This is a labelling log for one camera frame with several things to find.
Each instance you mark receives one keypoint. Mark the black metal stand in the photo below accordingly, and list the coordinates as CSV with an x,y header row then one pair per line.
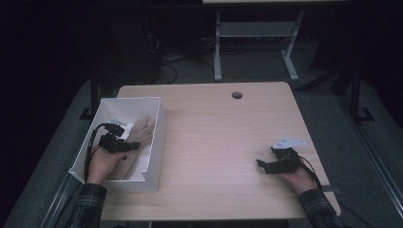
x,y
355,95
94,95

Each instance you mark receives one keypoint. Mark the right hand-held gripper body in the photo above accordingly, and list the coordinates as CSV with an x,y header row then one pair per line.
x,y
285,161

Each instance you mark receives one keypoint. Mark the person's right hand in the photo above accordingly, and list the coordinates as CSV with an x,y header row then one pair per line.
x,y
301,180

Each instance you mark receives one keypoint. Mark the grey table bracket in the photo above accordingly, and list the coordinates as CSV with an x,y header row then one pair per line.
x,y
332,190

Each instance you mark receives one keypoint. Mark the grey metal table frame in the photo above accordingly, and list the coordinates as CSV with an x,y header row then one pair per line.
x,y
253,30

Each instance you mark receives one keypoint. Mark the aluminium rail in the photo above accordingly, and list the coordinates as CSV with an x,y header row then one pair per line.
x,y
374,158
55,205

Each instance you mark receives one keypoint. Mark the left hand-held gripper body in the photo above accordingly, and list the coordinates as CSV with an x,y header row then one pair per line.
x,y
112,144

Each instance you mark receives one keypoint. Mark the white box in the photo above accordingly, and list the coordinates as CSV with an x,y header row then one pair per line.
x,y
155,142

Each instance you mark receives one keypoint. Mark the person's left hand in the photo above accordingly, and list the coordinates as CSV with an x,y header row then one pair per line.
x,y
99,164

